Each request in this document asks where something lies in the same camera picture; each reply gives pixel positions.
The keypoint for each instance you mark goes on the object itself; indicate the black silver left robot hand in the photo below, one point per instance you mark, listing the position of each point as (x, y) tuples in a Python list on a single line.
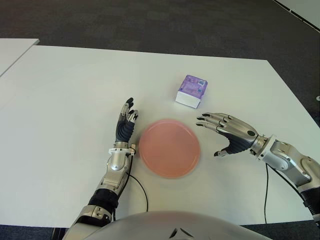
[(123, 130)]

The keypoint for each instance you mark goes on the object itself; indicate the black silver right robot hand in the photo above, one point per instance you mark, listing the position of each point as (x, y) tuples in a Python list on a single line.
[(240, 135)]

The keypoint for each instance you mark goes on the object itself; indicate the purple white tissue paper pack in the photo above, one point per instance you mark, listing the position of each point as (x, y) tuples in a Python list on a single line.
[(191, 87)]

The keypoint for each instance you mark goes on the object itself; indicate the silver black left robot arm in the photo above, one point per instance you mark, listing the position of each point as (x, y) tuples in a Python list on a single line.
[(116, 162)]

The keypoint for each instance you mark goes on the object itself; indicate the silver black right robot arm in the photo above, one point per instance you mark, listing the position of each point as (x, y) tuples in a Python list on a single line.
[(287, 160)]

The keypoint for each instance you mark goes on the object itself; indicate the round pink plate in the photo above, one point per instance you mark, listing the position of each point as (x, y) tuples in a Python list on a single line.
[(170, 148)]

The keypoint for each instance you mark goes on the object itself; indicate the silver robot torso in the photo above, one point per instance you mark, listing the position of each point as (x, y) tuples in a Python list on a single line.
[(150, 225)]

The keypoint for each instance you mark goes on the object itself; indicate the white side table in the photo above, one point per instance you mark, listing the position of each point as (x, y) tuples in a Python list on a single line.
[(13, 51)]

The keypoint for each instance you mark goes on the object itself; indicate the white table with dark edge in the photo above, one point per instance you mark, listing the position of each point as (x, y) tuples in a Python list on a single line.
[(308, 8)]

